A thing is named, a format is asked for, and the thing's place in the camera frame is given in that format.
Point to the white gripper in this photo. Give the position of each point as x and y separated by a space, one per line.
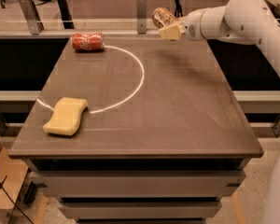
192 24

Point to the left metal bracket post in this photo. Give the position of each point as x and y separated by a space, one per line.
30 16

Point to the horizontal metal rail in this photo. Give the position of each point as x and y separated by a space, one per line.
69 32

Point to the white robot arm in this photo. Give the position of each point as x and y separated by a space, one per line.
242 22

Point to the grey drawer cabinet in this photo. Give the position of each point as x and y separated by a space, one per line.
162 141

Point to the metal bracket post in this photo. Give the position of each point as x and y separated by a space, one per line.
141 16
30 16

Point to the cardboard box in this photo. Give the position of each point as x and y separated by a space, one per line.
12 175

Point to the orange soda can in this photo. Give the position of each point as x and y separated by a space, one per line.
162 17

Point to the middle metal bracket post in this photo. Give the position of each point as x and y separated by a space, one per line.
141 16

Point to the red cola can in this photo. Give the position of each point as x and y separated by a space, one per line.
87 42

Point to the yellow sponge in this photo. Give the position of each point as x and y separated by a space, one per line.
66 117

